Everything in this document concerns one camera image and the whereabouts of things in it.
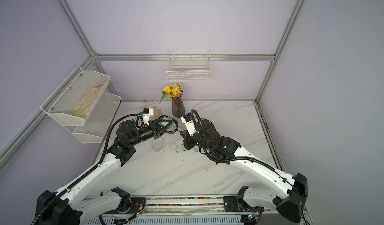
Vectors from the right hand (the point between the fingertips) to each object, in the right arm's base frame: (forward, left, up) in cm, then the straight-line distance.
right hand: (183, 134), depth 70 cm
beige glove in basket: (+15, +53, +5) cm, 56 cm away
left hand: (+3, +6, +5) cm, 8 cm away
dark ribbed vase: (+34, +7, -16) cm, 38 cm away
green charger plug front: (+2, +8, +6) cm, 10 cm away
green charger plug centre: (+5, +2, -25) cm, 26 cm away
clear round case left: (+7, +18, -24) cm, 31 cm away
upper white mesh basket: (+19, +59, +6) cm, 62 cm away
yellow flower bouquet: (+33, +9, -1) cm, 35 cm away
